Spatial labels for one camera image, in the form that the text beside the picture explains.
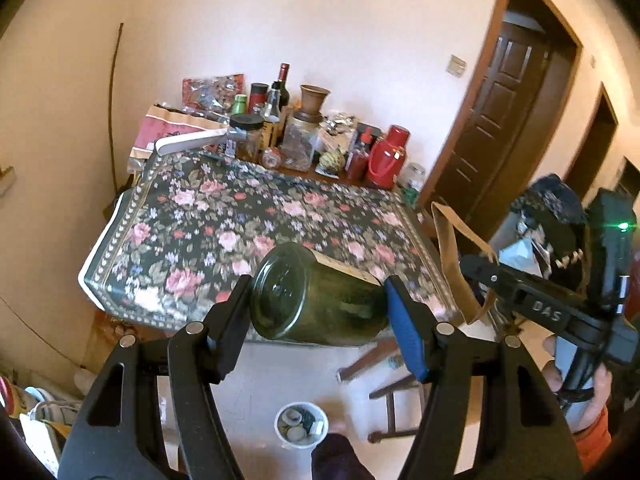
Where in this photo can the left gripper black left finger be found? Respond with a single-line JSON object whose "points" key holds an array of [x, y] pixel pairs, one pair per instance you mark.
{"points": [[151, 414]]}

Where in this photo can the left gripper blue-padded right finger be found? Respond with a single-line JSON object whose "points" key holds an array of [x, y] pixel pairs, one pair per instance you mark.
{"points": [[489, 415]]}

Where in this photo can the dark green glass jar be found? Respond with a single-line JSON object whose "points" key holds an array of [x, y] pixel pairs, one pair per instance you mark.
{"points": [[300, 295]]}

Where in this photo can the beige paper strap trash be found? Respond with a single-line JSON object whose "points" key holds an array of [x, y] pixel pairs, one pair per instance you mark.
{"points": [[447, 225]]}

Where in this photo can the white trash bucket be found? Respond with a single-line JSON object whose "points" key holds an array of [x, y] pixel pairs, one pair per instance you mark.
{"points": [[301, 425]]}

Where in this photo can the person's right hand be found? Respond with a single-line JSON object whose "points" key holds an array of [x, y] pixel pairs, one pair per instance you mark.
{"points": [[582, 392]]}

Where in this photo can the pile of clothes on rack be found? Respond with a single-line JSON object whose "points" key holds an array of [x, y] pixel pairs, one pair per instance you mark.
{"points": [[545, 234]]}

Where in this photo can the wooden stool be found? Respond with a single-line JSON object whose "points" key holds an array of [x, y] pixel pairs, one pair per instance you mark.
{"points": [[386, 349]]}

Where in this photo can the dark brown wooden door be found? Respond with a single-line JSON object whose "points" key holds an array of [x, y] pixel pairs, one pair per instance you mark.
{"points": [[510, 84]]}

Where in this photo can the floral dark green tablecloth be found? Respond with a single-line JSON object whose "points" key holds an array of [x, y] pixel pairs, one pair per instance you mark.
{"points": [[195, 222]]}

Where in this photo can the green plastic bag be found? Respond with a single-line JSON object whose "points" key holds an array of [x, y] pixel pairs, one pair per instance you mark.
{"points": [[410, 196]]}

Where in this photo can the small glass jar silver lid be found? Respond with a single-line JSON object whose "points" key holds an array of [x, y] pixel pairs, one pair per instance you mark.
{"points": [[413, 176]]}

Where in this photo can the red thermos jug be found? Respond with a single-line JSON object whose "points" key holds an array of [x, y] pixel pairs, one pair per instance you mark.
{"points": [[387, 156]]}

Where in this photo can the white flat box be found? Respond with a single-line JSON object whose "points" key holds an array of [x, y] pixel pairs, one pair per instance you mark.
{"points": [[189, 141]]}

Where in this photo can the small pink-lid jar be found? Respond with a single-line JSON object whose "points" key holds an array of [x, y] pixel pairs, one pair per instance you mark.
{"points": [[271, 158]]}

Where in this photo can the pink paper gift bag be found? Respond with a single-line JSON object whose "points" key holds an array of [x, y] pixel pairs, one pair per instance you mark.
{"points": [[160, 122]]}

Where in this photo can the red sauce squeeze bottle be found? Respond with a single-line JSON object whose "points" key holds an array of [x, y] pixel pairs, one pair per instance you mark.
{"points": [[358, 160]]}

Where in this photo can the clear jar black lid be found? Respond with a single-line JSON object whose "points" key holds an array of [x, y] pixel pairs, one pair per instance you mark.
{"points": [[244, 136]]}

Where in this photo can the green custard apple fruit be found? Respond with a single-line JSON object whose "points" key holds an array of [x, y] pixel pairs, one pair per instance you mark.
{"points": [[332, 161]]}

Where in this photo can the large glass jar dried goods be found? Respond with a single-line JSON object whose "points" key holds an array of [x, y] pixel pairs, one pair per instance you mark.
{"points": [[297, 147]]}

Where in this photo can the clear liquor bottle yellow label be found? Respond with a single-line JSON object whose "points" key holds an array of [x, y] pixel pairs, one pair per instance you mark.
{"points": [[270, 115]]}

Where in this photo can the green bottle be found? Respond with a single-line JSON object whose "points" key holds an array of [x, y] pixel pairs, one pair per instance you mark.
{"points": [[239, 105]]}

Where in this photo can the red patterned snack bag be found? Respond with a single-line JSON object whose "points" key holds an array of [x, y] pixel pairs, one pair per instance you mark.
{"points": [[212, 94]]}

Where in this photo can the red dark-lid canister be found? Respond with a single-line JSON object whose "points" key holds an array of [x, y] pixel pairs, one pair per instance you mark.
{"points": [[257, 97]]}

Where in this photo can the brown clay vase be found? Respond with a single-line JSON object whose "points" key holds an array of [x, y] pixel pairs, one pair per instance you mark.
{"points": [[312, 98]]}

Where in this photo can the dark wine bottle red cap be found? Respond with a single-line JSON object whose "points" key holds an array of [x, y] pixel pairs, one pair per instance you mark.
{"points": [[282, 78]]}

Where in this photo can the wall light switch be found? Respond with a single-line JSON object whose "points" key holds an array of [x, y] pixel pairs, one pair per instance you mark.
{"points": [[456, 66]]}

